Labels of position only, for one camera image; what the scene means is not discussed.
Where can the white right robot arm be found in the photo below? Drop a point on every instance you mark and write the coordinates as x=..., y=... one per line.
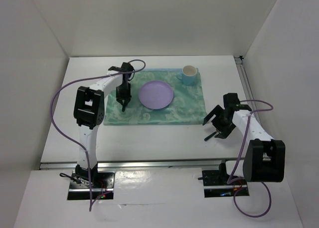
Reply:
x=261, y=157

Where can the front aluminium rail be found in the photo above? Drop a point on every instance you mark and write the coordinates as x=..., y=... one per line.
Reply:
x=139, y=164

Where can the lilac round plastic plate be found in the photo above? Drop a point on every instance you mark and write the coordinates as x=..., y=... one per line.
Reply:
x=156, y=94

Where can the gold knife green handle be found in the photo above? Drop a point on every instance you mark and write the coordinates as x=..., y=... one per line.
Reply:
x=210, y=136

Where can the right side aluminium rail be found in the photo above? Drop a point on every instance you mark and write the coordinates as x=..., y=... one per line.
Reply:
x=243, y=76

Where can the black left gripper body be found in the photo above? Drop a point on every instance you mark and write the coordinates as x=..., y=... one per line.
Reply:
x=123, y=92

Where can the aluminium rail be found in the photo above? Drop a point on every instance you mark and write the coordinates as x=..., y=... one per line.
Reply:
x=139, y=164
x=243, y=76

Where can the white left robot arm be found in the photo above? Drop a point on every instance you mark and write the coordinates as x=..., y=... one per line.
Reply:
x=89, y=112

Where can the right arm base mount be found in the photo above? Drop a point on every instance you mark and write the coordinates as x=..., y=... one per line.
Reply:
x=215, y=184

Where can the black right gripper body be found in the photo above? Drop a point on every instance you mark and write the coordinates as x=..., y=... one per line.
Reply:
x=224, y=125

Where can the blue cup white inside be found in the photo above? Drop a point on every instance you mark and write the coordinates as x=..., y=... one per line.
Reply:
x=188, y=75

